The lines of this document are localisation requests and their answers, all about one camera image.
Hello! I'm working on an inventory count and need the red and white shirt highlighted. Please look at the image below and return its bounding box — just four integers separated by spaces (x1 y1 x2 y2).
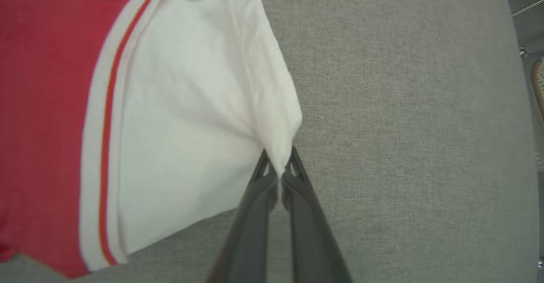
0 0 303 279

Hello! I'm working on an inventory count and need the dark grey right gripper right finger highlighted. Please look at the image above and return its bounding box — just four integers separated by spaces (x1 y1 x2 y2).
281 146 352 283

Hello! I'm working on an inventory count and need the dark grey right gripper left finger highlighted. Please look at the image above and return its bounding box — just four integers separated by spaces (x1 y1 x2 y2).
207 148 280 283

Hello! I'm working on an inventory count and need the thin metal rod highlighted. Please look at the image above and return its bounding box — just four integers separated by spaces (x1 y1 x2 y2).
510 0 544 18

